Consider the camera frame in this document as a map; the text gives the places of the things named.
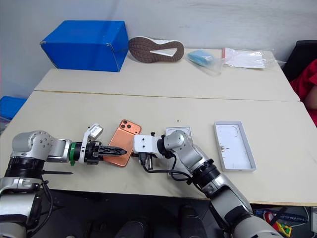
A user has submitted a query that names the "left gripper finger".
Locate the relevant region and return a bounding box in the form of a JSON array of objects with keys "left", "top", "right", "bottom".
[{"left": 98, "top": 145, "right": 128, "bottom": 158}]

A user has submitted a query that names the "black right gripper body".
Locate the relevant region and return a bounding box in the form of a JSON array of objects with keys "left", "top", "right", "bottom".
[{"left": 137, "top": 152, "right": 154, "bottom": 172}]

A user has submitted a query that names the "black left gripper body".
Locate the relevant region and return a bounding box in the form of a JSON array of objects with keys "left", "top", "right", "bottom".
[{"left": 84, "top": 141, "right": 103, "bottom": 166}]

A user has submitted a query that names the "sneaker with brown sole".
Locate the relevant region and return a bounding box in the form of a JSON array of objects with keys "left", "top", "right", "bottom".
[{"left": 128, "top": 36, "right": 185, "bottom": 64}]

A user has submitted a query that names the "blue cardboard shoe box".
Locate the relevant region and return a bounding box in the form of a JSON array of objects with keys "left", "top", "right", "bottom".
[{"left": 39, "top": 20, "right": 129, "bottom": 73}]

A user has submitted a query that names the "thin black pointed strip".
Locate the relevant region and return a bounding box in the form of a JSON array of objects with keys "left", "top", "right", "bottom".
[{"left": 41, "top": 170, "right": 74, "bottom": 176}]

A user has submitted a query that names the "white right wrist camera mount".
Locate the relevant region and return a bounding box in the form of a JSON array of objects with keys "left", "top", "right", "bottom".
[{"left": 133, "top": 133, "right": 162, "bottom": 159}]

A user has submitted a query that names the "blue item in clear bag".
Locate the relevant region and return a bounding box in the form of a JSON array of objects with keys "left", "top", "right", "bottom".
[{"left": 186, "top": 49, "right": 223, "bottom": 76}]

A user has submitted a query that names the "white phone box lid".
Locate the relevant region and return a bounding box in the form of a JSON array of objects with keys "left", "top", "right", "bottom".
[{"left": 213, "top": 120, "right": 257, "bottom": 173}]

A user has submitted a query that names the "yellow and green toy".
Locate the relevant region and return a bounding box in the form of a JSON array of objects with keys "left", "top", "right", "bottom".
[{"left": 274, "top": 221, "right": 293, "bottom": 237}]

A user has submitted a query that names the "red and white toy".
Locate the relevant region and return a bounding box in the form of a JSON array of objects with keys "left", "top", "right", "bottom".
[{"left": 263, "top": 211, "right": 276, "bottom": 223}]

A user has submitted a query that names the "blue patterned strip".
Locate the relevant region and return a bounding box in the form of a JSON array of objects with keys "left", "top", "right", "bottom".
[{"left": 254, "top": 209, "right": 307, "bottom": 222}]

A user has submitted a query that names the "orange smartphone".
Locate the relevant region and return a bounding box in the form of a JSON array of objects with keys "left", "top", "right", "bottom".
[{"left": 103, "top": 119, "right": 142, "bottom": 168}]

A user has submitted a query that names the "black chair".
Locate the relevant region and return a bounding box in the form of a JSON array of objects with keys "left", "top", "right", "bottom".
[{"left": 282, "top": 40, "right": 317, "bottom": 83}]

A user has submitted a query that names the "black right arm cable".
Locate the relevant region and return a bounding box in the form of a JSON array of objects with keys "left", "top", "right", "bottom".
[{"left": 142, "top": 155, "right": 199, "bottom": 186}]

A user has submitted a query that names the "clear bag with white papers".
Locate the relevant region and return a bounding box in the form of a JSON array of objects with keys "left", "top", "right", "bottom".
[{"left": 221, "top": 47, "right": 283, "bottom": 70}]

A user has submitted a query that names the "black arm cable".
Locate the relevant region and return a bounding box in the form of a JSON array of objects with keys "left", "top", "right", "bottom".
[
  {"left": 26, "top": 178, "right": 54, "bottom": 237},
  {"left": 142, "top": 155, "right": 199, "bottom": 186}
]

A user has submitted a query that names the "person in red shirt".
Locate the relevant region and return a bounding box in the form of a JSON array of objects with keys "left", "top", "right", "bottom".
[{"left": 289, "top": 58, "right": 317, "bottom": 127}]

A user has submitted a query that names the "blue plastic bin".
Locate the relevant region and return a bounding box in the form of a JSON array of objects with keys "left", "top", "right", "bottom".
[{"left": 0, "top": 96, "right": 27, "bottom": 120}]

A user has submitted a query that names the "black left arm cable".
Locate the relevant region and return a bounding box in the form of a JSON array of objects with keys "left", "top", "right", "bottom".
[{"left": 26, "top": 178, "right": 54, "bottom": 237}]

